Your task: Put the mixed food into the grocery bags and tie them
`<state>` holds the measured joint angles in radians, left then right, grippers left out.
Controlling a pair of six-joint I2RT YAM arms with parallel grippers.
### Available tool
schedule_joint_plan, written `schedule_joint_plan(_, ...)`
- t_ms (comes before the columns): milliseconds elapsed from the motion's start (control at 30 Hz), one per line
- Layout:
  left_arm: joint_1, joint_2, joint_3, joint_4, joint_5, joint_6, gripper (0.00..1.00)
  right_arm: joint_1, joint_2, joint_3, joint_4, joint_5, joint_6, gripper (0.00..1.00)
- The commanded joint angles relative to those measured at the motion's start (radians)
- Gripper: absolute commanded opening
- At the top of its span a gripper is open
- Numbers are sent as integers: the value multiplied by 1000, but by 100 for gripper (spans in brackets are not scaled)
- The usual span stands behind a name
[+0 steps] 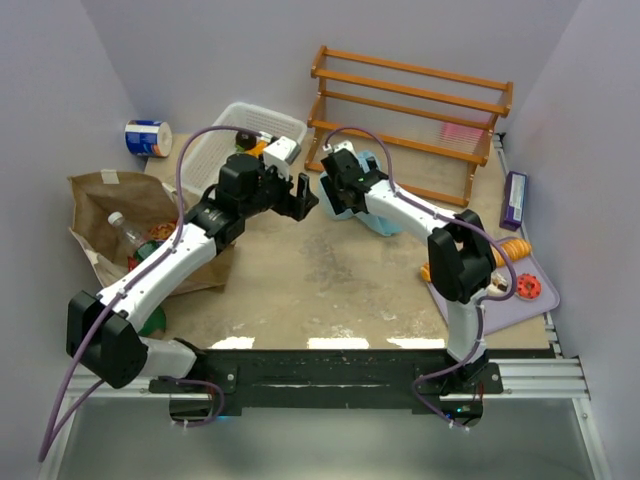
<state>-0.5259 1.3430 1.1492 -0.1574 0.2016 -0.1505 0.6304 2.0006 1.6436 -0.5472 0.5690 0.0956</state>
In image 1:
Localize light blue plastic bag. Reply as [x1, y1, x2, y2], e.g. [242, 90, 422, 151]
[317, 150, 403, 237]

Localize red snack chip bag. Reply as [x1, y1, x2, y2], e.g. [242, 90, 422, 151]
[127, 222, 176, 271]

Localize brown paper grocery bag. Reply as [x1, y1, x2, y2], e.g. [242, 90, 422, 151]
[67, 169, 239, 297]

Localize clear water bottle green label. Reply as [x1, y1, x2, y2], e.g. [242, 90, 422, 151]
[108, 212, 146, 256]

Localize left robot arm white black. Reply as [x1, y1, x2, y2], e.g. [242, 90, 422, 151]
[66, 148, 318, 389]

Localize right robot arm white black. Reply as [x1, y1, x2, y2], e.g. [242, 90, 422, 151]
[320, 142, 496, 381]

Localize orange food piece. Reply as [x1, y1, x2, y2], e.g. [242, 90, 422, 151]
[245, 140, 269, 158]

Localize dark round fruit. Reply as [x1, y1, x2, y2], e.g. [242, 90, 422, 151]
[235, 132, 258, 152]

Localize white plastic basket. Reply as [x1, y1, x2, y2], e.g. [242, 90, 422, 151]
[174, 102, 308, 199]

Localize wooden orange shelf rack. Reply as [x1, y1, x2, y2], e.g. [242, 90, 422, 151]
[304, 45, 514, 207]

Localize blue white paper roll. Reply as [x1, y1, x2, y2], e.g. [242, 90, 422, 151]
[124, 120, 173, 158]

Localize purple box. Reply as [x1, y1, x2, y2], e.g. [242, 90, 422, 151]
[499, 171, 528, 231]

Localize green plastic bag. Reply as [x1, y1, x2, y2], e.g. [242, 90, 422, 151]
[138, 306, 167, 338]

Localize white chocolate pastry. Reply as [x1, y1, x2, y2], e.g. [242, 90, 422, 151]
[488, 271, 511, 296]

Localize red frosted donut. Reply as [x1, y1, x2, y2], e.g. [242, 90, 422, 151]
[516, 273, 542, 301]

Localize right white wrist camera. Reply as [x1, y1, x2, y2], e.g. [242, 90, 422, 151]
[323, 140, 356, 156]

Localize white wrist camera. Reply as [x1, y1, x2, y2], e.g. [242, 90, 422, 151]
[323, 140, 356, 156]
[262, 136, 300, 178]

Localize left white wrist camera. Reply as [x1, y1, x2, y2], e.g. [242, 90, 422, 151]
[262, 136, 300, 178]

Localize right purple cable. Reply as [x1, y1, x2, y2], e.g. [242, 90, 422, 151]
[323, 126, 517, 431]

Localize purple cable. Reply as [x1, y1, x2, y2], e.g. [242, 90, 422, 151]
[38, 125, 274, 464]
[323, 126, 517, 431]

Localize black base frame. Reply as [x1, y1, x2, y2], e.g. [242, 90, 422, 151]
[150, 349, 503, 426]

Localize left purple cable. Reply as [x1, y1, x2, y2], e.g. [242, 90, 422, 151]
[38, 125, 274, 464]

